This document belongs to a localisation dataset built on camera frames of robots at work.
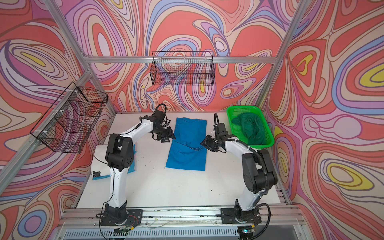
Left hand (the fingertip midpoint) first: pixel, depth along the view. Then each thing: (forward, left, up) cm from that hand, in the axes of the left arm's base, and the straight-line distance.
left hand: (176, 137), depth 98 cm
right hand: (-8, -18, 0) cm, 20 cm away
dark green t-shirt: (+10, -54, -1) cm, 54 cm away
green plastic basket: (+26, -43, -1) cm, 50 cm away
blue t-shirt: (-9, -7, -5) cm, 12 cm away
